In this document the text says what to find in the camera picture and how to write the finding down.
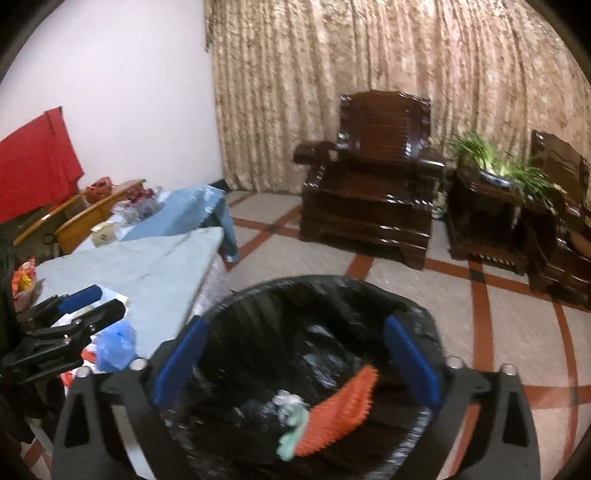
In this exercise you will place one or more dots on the green potted plant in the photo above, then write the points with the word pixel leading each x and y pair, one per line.
pixel 501 169

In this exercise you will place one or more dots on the grey table cloth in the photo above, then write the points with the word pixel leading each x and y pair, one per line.
pixel 166 280

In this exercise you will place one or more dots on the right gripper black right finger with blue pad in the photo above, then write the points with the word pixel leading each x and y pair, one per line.
pixel 503 444

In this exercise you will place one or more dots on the beige patterned curtain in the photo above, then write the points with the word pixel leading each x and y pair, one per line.
pixel 280 67

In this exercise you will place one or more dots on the red yellow snack bag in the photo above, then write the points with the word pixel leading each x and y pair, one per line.
pixel 24 285

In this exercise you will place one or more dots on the black lined trash bin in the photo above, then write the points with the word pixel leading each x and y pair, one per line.
pixel 308 336

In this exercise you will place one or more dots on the red cloth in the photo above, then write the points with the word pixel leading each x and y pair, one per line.
pixel 39 166

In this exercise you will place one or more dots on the wooden chair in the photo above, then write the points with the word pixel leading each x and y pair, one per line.
pixel 50 221
pixel 71 234

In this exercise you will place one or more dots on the glass fruit bowl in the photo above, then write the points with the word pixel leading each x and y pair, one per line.
pixel 139 204

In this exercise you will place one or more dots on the small tissue box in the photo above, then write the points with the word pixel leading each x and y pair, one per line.
pixel 104 233

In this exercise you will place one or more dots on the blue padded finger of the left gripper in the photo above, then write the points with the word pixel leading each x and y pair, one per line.
pixel 53 308

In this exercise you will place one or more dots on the dark wooden armchair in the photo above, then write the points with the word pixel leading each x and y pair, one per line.
pixel 560 239
pixel 375 185

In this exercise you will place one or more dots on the red woven basket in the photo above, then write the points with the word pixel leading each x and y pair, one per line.
pixel 99 190

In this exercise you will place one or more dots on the light blue table cloth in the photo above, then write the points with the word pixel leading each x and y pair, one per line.
pixel 183 211

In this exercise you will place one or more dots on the green rubber glove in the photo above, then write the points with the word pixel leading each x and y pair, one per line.
pixel 295 417

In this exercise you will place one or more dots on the blue plastic bag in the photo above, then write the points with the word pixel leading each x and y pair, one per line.
pixel 115 347

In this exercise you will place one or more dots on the orange spiky mat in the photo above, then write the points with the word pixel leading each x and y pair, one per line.
pixel 340 414

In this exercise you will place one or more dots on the white tissue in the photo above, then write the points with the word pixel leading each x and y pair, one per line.
pixel 287 404

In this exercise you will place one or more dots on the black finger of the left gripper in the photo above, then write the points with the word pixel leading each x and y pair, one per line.
pixel 92 321

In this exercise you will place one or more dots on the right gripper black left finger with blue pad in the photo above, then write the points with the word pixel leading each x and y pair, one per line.
pixel 88 444

